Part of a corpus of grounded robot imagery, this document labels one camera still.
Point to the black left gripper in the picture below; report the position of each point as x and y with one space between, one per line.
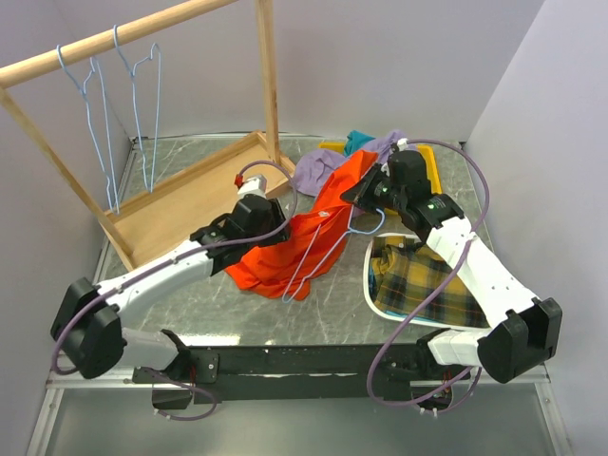
281 236

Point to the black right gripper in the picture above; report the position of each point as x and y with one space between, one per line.
360 193

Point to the orange t shirt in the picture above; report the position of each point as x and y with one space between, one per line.
266 271

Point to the blue wire hanger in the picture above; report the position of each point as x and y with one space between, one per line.
105 158
134 70
288 296

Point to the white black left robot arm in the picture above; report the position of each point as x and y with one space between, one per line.
93 325

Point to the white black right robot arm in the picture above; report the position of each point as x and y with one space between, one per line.
522 330

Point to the teal t shirt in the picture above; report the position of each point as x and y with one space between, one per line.
355 141

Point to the purple t shirt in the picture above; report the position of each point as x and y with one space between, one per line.
314 168

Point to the yellow plaid shirt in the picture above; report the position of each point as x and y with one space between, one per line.
418 290

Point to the yellow plastic tray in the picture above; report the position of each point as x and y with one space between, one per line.
359 163

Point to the white perforated plastic basket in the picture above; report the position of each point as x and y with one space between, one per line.
370 294

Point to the wooden clothes rack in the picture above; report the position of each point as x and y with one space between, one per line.
151 224

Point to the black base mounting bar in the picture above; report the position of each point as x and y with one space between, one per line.
238 373

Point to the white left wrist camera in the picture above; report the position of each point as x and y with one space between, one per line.
255 185

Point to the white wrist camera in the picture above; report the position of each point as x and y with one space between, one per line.
255 185
400 145

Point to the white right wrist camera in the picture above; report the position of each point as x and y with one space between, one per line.
400 145

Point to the aluminium rail frame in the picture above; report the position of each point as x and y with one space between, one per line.
92 340

